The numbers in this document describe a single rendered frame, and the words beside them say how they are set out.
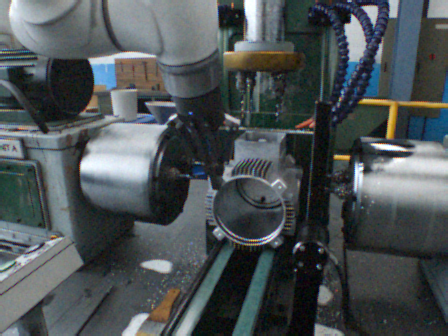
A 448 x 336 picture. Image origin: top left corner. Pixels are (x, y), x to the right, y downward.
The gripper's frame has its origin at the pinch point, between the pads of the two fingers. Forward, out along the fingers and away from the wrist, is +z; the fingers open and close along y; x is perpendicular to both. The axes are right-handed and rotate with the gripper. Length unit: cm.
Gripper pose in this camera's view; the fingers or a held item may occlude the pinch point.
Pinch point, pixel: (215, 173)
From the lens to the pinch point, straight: 65.6
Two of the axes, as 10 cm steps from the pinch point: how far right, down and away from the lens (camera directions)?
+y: -9.6, -0.8, 2.6
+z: 1.4, 6.8, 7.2
